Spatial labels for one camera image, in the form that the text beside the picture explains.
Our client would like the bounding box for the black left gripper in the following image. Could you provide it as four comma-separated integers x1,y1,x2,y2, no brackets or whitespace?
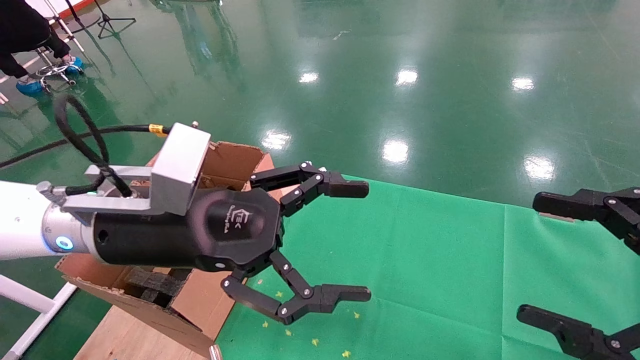
92,161,372,326

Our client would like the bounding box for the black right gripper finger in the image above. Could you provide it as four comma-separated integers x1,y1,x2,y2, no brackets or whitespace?
532,187,640,256
516,305,640,360

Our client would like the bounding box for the large open cardboard carton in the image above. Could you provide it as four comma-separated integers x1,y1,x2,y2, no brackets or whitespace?
55,141,275,359

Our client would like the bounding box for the green table cloth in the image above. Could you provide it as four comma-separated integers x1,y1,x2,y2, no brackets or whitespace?
215,171,640,360

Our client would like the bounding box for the black foam block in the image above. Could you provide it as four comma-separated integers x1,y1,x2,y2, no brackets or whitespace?
125,266,193,307

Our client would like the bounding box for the black tripod stand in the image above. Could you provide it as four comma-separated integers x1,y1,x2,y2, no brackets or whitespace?
94,0,137,40

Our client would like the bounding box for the metal swivel stool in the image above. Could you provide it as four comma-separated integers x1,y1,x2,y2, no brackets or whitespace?
36,47,85,95

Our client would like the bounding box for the black gooseneck floor stand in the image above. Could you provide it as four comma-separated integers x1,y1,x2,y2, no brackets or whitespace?
62,0,101,32
42,0,86,53

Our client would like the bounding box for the seated person in black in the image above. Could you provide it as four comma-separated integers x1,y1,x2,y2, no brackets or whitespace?
0,0,85,98

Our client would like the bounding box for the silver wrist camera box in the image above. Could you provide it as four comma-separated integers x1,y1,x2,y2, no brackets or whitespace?
62,121,212,217

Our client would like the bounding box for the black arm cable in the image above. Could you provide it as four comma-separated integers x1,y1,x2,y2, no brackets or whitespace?
0,94,173,198

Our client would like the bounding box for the white metal stand frame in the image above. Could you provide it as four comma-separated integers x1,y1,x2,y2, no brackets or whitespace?
0,274,78,360

